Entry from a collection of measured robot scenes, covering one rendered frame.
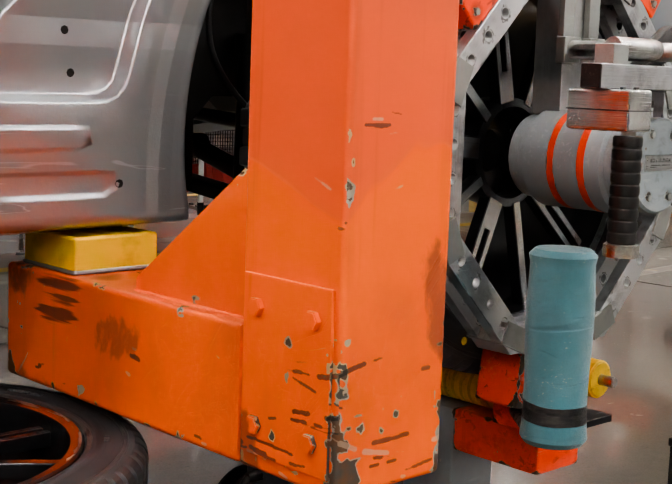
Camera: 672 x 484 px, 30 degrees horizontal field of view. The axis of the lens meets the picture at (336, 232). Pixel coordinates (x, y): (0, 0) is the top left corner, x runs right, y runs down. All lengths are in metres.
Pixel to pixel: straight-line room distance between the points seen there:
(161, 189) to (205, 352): 0.37
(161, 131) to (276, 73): 0.44
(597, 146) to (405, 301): 0.47
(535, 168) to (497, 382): 0.31
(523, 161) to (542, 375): 0.31
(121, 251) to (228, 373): 0.37
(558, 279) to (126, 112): 0.61
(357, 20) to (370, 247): 0.23
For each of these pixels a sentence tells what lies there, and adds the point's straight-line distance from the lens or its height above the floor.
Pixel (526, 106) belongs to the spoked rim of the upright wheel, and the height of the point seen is 0.92.
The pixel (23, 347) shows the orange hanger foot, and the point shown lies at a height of 0.56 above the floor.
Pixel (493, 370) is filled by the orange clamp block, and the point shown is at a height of 0.55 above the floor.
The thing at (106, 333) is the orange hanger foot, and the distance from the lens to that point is 1.61.
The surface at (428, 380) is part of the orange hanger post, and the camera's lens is 1.38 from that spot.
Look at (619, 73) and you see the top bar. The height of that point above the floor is 0.97.
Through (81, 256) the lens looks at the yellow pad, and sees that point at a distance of 1.69.
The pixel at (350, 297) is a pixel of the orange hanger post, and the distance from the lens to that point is 1.27.
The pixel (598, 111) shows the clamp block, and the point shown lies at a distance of 1.54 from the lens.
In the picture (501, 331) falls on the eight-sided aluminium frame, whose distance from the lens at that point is 1.73.
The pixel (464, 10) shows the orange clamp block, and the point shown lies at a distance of 1.62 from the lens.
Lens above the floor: 0.96
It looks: 7 degrees down
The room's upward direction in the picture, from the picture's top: 2 degrees clockwise
